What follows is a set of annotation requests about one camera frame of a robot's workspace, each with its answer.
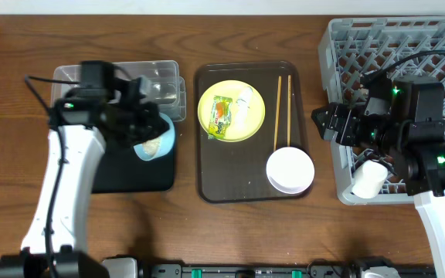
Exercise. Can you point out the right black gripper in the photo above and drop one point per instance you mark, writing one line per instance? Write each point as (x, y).
(338, 126)

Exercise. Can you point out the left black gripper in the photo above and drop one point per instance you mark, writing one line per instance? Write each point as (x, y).
(145, 126)

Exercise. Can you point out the rice food waste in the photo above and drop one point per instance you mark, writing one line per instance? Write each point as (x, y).
(150, 148)

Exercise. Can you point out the light blue bowl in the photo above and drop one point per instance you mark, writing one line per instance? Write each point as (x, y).
(167, 142)

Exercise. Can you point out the white cup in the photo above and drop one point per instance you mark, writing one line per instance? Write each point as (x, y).
(369, 179)

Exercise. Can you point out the white pink round bowl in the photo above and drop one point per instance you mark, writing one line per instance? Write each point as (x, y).
(290, 170)

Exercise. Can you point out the wooden chopstick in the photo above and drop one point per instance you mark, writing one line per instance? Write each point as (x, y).
(288, 109)
(277, 114)

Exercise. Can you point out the green snack wrapper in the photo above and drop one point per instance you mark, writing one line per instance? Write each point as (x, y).
(220, 116)

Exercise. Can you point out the white tissue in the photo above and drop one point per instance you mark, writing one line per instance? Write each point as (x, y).
(243, 103)

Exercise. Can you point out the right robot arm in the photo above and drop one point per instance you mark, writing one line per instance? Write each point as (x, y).
(403, 119)

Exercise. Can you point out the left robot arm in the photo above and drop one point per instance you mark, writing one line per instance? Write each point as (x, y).
(99, 107)

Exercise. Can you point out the clear plastic waste bin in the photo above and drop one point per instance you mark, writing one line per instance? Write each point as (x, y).
(168, 87)

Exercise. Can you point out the black plastic waste tray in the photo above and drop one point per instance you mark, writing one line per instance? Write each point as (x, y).
(121, 171)

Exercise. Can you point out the grey dishwasher rack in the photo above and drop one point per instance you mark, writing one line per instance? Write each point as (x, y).
(351, 47)

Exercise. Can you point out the yellow round plate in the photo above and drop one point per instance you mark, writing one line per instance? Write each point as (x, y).
(232, 89)

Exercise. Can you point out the dark brown serving tray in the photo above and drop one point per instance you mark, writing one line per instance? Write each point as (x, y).
(236, 171)

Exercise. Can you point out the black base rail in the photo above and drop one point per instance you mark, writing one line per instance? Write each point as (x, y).
(319, 268)

